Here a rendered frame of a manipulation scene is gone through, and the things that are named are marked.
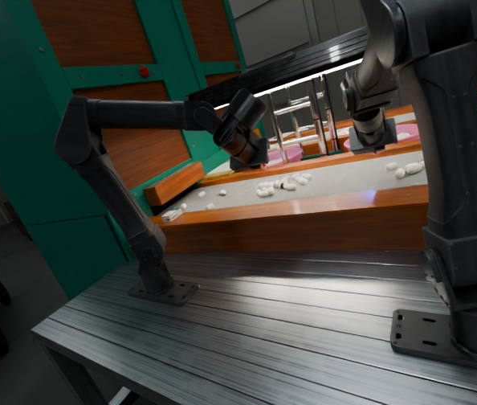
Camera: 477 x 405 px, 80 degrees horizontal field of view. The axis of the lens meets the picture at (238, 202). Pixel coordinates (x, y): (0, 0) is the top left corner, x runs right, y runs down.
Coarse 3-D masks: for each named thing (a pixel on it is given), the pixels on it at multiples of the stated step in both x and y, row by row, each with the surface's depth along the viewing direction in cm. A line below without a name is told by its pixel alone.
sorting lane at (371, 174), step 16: (368, 160) 92; (384, 160) 88; (400, 160) 84; (416, 160) 80; (272, 176) 109; (320, 176) 92; (336, 176) 87; (352, 176) 83; (368, 176) 80; (384, 176) 76; (416, 176) 70; (208, 192) 116; (240, 192) 102; (288, 192) 87; (304, 192) 83; (320, 192) 79; (336, 192) 76; (352, 192) 73; (192, 208) 102
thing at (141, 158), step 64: (0, 0) 70; (64, 0) 84; (128, 0) 106; (192, 0) 141; (0, 64) 80; (64, 64) 82; (128, 64) 102; (192, 64) 134; (0, 128) 93; (256, 128) 188; (64, 192) 93
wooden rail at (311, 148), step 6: (414, 120) 113; (330, 138) 129; (342, 138) 124; (348, 138) 123; (306, 144) 134; (312, 144) 131; (330, 144) 127; (342, 144) 125; (306, 150) 133; (312, 150) 132; (318, 150) 131; (330, 150) 128; (348, 150) 125
